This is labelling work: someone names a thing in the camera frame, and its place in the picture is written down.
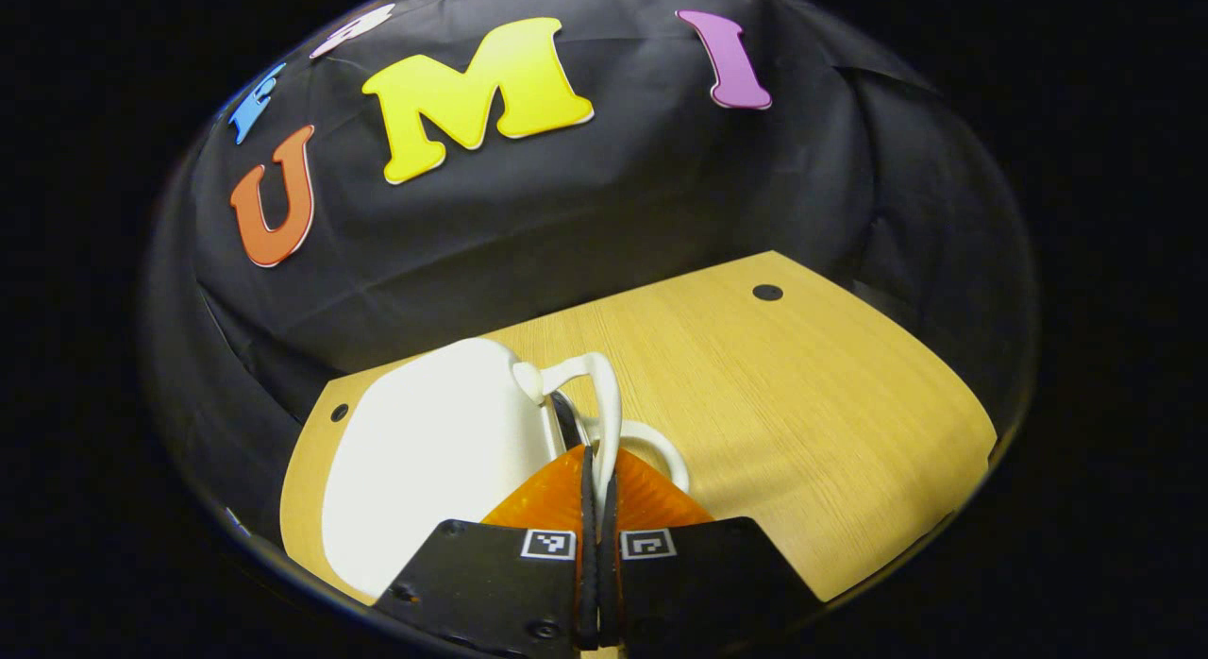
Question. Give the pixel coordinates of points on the black table grommet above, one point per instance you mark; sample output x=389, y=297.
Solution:
x=339, y=413
x=767, y=292

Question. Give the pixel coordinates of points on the black backdrop cloth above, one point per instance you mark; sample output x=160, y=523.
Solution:
x=604, y=196

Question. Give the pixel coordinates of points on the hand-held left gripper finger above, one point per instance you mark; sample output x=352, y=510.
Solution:
x=589, y=508
x=610, y=508

